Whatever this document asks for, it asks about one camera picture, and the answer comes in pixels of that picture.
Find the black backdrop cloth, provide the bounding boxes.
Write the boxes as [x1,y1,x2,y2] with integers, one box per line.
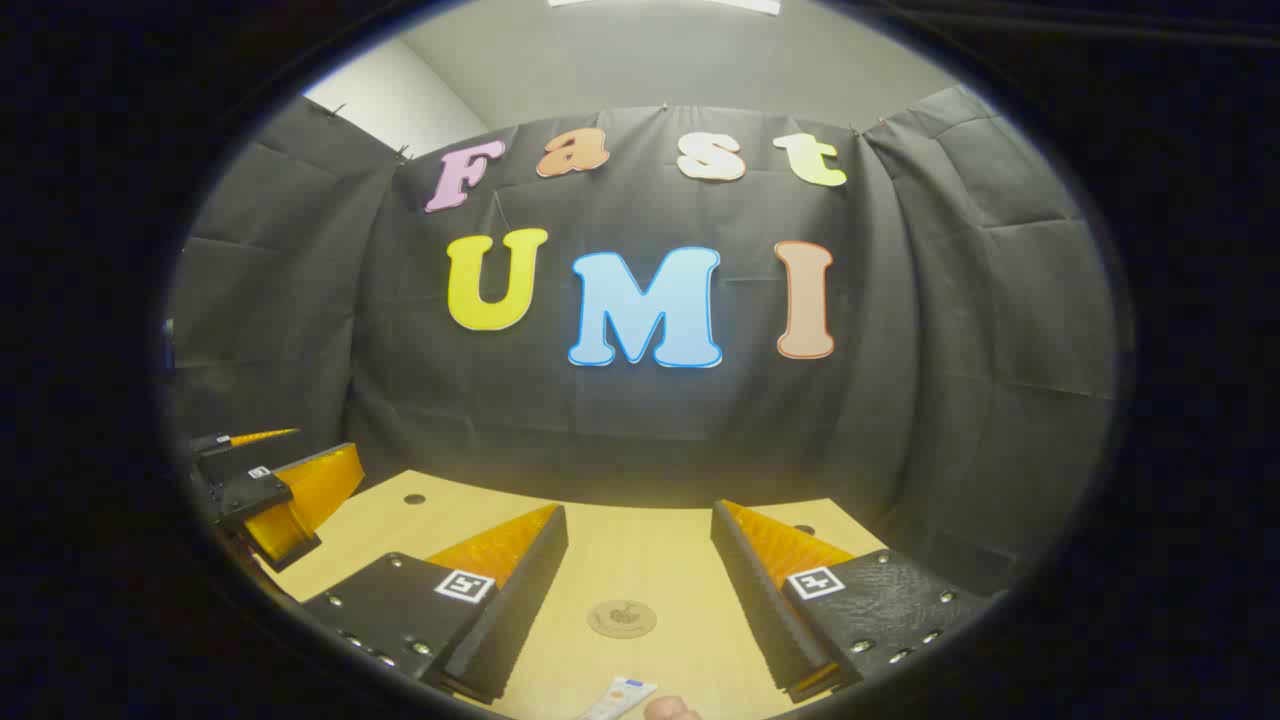
[165,85,1121,601]

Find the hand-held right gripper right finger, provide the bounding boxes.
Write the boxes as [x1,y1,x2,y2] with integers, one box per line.
[710,498,1004,704]

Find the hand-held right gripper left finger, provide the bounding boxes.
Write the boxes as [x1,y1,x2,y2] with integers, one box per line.
[298,503,571,704]

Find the round wooden coaster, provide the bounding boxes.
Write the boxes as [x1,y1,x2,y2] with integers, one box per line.
[587,599,658,639]

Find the white ceiling light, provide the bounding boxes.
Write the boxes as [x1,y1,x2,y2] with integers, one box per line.
[548,0,783,16]

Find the white toothpaste tube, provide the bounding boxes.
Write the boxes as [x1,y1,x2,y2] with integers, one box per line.
[575,676,659,720]

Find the light wooden desktop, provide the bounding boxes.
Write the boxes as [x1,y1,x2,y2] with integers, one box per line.
[262,468,891,720]

